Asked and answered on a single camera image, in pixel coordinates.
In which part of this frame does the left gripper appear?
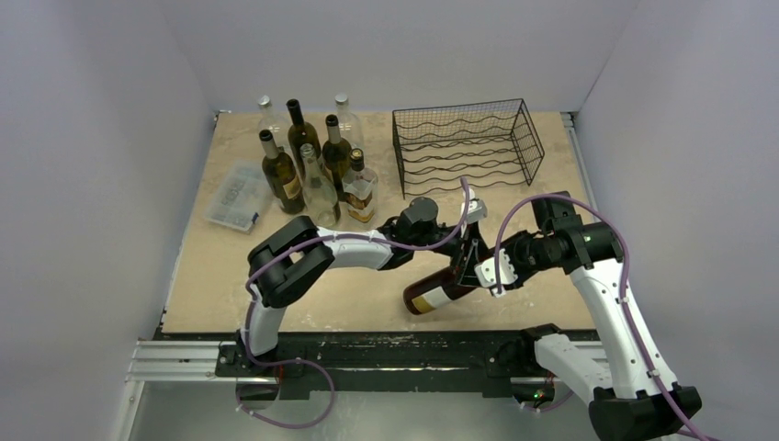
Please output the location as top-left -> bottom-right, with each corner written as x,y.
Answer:
412,221 -> 489,287

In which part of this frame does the red bottle gold cap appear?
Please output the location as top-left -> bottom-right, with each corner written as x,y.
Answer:
402,258 -> 477,315

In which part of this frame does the clear slim bottle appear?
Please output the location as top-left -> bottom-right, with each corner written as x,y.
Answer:
300,143 -> 341,228

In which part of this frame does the clear glass bottle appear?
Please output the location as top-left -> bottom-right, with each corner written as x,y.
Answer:
334,93 -> 366,150
257,96 -> 291,153

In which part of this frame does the green bottle silver cap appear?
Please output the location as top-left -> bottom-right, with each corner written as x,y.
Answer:
259,129 -> 305,214

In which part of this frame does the dark green wine bottle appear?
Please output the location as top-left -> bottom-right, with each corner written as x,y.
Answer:
286,98 -> 322,167

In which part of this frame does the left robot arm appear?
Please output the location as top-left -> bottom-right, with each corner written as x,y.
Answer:
238,196 -> 490,376

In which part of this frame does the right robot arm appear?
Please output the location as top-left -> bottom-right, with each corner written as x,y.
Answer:
490,193 -> 707,440

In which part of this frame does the clear plastic organizer box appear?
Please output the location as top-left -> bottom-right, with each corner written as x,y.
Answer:
203,160 -> 273,234

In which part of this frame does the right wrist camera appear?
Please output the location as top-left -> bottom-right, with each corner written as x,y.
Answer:
474,249 -> 518,298

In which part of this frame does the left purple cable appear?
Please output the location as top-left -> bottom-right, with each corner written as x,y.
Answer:
244,176 -> 473,430

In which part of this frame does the purple cable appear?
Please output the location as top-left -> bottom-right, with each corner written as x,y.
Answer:
492,193 -> 719,441
244,176 -> 473,430

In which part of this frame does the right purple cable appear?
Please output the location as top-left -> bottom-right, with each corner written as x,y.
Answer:
492,193 -> 719,441

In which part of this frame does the black wire wine rack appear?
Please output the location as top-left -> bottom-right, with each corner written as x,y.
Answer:
392,98 -> 546,198

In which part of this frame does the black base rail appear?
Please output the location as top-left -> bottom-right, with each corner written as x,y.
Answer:
152,324 -> 566,405

